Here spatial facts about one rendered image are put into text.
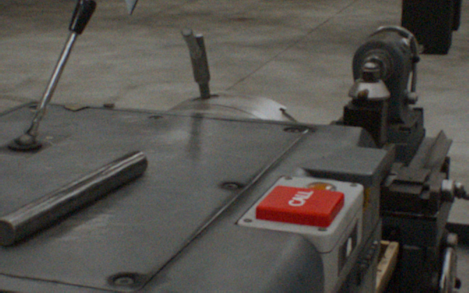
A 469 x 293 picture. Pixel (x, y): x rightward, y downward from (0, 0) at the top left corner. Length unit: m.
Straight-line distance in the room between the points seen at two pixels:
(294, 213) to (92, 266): 0.17
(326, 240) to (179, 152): 0.26
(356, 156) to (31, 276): 0.39
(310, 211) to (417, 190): 1.06
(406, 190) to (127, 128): 0.86
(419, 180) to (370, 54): 0.60
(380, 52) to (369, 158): 1.43
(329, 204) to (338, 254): 0.04
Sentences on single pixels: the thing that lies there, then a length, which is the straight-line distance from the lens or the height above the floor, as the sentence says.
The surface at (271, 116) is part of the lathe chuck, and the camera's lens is 1.22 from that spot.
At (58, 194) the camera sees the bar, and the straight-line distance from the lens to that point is 0.76.
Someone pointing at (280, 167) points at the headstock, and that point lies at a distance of 0.89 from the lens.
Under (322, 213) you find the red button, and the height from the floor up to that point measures 1.27.
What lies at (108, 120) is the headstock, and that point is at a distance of 1.07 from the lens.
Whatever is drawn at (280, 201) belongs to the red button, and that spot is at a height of 1.27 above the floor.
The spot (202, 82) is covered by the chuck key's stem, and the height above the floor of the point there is 1.26.
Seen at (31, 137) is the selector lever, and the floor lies 1.26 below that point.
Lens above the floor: 1.51
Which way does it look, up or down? 15 degrees down
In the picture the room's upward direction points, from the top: straight up
